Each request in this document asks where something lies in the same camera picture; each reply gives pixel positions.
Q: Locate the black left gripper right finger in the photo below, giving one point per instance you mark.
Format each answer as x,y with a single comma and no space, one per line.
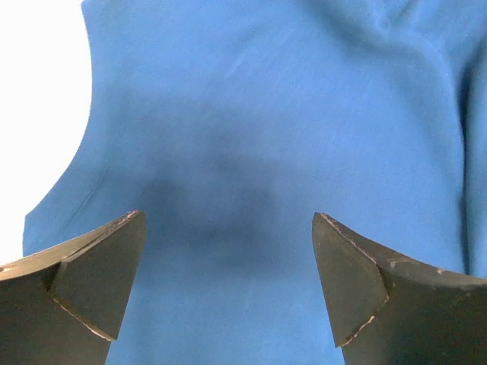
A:
387,308

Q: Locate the blue t shirt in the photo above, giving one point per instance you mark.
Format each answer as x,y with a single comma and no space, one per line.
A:
231,123

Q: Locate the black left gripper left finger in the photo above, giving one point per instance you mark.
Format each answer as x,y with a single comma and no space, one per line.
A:
65,305

